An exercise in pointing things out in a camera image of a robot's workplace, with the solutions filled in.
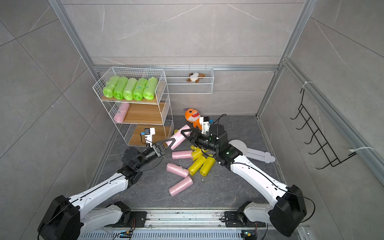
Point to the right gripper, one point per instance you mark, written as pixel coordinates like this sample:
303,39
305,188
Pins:
196,135

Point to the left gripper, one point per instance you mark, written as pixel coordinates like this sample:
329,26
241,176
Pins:
156,150

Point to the green roll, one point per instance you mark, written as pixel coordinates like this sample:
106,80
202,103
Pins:
119,89
129,88
139,89
150,89
108,90

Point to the pink roll small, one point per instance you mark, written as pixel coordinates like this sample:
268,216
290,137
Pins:
121,112

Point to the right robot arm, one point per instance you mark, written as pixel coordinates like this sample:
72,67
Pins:
286,208

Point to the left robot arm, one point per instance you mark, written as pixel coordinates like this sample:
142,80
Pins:
70,218

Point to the orange shark plush toy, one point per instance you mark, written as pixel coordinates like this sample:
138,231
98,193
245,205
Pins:
194,117

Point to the yellow roll upper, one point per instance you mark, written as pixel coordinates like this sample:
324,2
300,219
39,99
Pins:
195,148

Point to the yellow roll middle left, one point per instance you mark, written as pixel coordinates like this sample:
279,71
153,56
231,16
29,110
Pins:
199,162

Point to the yellow roll middle right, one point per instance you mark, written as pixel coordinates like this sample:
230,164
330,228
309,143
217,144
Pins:
207,166

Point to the brown white plush toy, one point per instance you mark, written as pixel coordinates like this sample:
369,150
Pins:
195,77

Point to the white wire wall basket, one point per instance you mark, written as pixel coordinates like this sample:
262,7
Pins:
186,80

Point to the white wire three-tier shelf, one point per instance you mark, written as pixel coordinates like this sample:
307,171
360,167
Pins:
156,113

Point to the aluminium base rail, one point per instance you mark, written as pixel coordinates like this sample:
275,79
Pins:
186,224

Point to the white round handled brush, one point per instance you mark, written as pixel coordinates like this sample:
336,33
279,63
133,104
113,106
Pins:
265,157

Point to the black wall hook rack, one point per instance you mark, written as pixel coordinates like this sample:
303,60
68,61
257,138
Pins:
318,137

